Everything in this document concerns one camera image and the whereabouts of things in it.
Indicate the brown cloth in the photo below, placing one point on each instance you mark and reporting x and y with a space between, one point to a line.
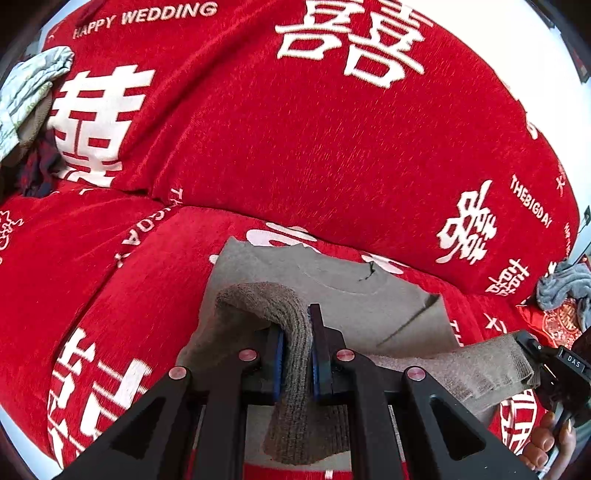
37 124

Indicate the grey knit sweater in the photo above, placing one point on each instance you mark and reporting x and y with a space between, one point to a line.
360 309

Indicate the red embroidered cushion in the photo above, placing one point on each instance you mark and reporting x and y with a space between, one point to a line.
561 323

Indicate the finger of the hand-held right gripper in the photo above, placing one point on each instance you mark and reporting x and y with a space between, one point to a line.
528 346

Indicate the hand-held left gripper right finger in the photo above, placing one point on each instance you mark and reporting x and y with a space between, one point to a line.
316 369

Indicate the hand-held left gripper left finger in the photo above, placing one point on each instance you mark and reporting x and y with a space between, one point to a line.
278 364

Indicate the blue grey towel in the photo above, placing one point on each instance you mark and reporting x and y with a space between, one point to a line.
561 284

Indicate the pale green white cloth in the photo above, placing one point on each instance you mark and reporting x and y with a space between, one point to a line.
27 87

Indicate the dark plaid cloth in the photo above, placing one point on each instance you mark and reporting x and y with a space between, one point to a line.
39 168

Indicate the person's right hand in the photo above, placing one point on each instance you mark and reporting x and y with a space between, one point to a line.
547 450

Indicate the red printed sofa cover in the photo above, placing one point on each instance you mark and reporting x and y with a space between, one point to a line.
277 138

